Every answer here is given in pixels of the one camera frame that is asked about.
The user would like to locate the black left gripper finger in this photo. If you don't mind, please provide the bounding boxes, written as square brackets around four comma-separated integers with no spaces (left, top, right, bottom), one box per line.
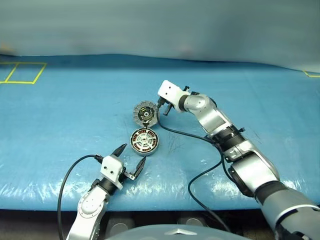
[110,143,128,158]
[133,156,148,179]

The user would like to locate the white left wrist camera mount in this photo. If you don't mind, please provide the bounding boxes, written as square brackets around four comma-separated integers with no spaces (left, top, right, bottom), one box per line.
[99,154,126,190]

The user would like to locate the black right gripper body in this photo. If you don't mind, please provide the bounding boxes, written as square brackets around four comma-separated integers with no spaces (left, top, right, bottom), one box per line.
[161,98,174,117]

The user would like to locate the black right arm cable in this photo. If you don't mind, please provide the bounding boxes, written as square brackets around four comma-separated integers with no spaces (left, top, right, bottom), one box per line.
[157,97,232,233]

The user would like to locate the silver motor stator housing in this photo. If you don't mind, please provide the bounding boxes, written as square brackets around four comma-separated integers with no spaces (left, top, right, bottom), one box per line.
[129,127,161,156]

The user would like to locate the silver motor cover circuit board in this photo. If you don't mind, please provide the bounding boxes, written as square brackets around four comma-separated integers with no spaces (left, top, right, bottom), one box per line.
[132,100,159,129]

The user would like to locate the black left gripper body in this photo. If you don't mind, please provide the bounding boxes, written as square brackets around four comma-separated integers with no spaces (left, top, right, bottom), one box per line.
[120,164,137,183]

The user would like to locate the black rotor ring silver spokes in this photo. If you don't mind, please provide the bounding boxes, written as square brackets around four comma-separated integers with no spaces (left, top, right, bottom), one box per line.
[132,129,158,153]

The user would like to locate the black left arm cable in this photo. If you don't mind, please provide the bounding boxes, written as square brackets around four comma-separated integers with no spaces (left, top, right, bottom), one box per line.
[56,154,104,240]

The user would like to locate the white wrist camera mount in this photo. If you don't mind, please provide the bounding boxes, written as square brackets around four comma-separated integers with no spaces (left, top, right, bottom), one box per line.
[99,154,126,190]
[157,79,191,112]

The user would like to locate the blue table cover sheet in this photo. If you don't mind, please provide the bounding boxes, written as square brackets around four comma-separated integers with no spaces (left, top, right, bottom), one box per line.
[0,53,320,212]

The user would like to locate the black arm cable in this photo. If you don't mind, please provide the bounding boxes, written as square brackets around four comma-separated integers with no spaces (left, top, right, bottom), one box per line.
[56,154,104,240]
[157,97,232,233]

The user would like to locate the dark rounded knob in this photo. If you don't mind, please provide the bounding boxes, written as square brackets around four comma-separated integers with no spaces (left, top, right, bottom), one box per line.
[177,216,209,228]
[107,216,136,236]

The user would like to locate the grey robot torso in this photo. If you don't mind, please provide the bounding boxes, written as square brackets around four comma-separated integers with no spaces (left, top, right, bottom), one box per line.
[104,223,251,240]

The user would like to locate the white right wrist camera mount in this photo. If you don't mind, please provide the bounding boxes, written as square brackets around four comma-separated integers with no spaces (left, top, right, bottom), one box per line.
[157,79,191,112]

